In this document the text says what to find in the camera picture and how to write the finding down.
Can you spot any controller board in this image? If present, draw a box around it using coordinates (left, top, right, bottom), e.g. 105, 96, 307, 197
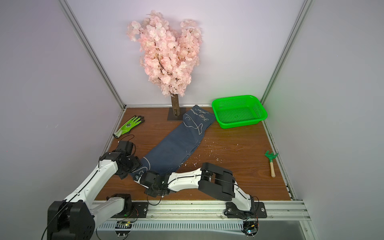
115, 221, 133, 240
242, 221, 259, 238

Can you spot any green plastic basket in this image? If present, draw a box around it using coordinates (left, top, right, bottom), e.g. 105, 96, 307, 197
212, 95, 268, 129

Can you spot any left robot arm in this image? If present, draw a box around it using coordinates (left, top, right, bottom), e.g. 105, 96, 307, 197
42, 141, 141, 240

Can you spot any aluminium front rail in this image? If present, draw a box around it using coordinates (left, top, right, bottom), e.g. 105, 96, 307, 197
89, 200, 311, 222

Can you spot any pink cherry blossom tree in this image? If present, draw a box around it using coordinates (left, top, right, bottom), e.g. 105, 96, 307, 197
127, 11, 202, 119

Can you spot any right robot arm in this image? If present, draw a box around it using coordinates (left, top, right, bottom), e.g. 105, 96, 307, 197
135, 163, 256, 213

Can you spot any aluminium frame corner post left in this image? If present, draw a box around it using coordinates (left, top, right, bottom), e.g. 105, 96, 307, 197
58, 0, 127, 109

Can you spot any aluminium frame corner post right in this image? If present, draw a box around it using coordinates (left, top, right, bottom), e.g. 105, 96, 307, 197
261, 0, 313, 104

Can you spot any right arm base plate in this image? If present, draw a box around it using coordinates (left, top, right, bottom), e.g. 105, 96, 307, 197
224, 202, 268, 220

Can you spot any green toy rake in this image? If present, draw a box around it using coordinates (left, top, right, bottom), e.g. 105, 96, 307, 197
265, 151, 279, 178

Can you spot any blue fish-print pillowcase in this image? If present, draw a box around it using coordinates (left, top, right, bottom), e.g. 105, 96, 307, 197
130, 105, 216, 181

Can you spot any aluminium frame corner post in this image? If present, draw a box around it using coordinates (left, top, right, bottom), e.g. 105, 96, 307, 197
58, 0, 127, 109
261, 0, 313, 104

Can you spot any right controller board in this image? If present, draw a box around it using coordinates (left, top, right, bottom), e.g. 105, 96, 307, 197
242, 221, 259, 238

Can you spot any left controller board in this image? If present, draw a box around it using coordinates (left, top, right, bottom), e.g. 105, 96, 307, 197
115, 221, 133, 240

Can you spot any green black work glove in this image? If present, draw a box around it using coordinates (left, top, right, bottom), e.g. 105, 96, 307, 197
113, 115, 145, 139

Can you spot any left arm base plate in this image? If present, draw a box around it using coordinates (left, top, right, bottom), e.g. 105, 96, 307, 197
112, 202, 149, 219

